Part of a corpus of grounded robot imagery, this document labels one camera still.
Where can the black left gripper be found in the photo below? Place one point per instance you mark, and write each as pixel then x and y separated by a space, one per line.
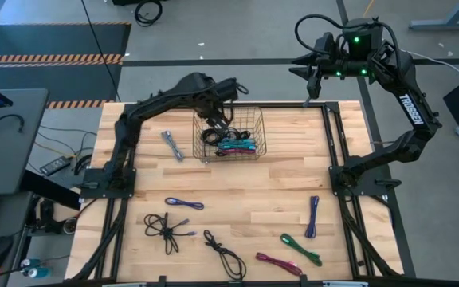
pixel 219 108

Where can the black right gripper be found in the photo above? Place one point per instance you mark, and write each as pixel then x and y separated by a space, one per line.
pixel 327 52

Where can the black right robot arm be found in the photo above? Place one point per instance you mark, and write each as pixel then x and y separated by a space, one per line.
pixel 413 111

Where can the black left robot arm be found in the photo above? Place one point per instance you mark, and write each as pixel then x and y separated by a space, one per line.
pixel 165 97

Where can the black desk support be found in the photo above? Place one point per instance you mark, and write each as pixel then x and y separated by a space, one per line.
pixel 50 191

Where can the black hazard-striped floor mat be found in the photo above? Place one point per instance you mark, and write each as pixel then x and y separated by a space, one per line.
pixel 54 40

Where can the grey desk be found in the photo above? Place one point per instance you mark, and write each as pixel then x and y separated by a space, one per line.
pixel 6 159

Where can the teal metal can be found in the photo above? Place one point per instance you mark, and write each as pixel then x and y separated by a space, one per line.
pixel 40 273
pixel 34 263

